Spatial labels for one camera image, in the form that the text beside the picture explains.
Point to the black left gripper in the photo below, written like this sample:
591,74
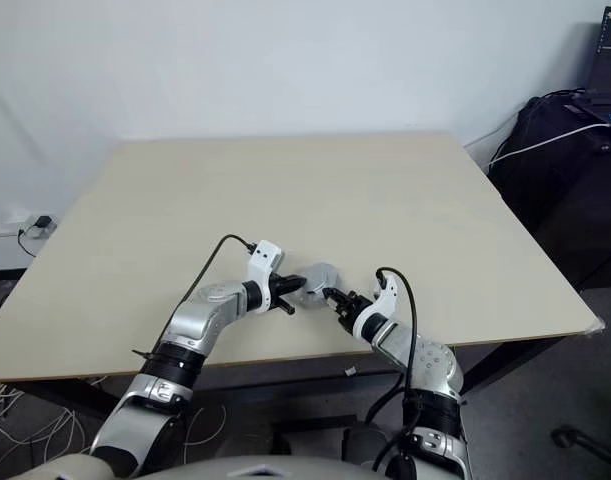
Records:
280,292

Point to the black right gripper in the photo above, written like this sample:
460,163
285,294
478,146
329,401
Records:
352,310

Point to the silver motor cover circuit board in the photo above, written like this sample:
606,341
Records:
322,275

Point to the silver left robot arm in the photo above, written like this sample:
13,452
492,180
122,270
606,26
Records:
195,320

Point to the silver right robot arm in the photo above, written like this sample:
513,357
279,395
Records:
425,360

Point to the grey robot torso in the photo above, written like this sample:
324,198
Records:
210,465

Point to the large black bag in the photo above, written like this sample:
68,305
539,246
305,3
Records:
560,200

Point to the black power adapter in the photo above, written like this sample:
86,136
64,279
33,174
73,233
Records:
44,221

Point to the clear tape on table corner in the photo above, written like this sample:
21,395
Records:
596,325

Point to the white power strip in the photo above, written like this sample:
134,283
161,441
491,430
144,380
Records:
15,218

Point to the black chair base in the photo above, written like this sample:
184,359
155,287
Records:
585,445

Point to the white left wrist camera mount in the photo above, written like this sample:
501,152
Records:
265,257

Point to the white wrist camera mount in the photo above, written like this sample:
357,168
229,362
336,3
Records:
387,295
265,257

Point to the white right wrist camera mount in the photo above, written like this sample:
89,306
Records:
387,295

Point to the black table frame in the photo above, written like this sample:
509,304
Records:
510,346

